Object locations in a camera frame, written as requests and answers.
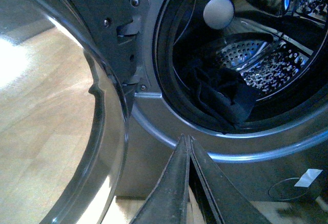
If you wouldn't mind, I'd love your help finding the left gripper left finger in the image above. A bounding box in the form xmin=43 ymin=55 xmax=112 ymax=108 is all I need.
xmin=130 ymin=135 xmax=190 ymax=223

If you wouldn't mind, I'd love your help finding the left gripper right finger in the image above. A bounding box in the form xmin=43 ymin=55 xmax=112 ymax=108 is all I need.
xmin=188 ymin=135 xmax=270 ymax=223

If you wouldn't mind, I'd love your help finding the navy blue mesh garment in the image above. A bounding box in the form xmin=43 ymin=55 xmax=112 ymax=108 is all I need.
xmin=180 ymin=65 xmax=260 ymax=131

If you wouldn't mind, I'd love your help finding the glass washing machine door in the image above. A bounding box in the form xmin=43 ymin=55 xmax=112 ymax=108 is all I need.
xmin=1 ymin=0 xmax=126 ymax=223

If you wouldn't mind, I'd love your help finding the dark grey washing machine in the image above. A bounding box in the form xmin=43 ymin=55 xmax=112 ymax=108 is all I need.
xmin=51 ymin=0 xmax=328 ymax=204

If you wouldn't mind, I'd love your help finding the white tape patch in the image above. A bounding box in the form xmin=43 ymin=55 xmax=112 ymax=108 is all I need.
xmin=294 ymin=169 xmax=323 ymax=188

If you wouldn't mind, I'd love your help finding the grey round drum knob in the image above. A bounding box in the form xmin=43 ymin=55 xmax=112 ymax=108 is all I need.
xmin=203 ymin=0 xmax=234 ymax=30

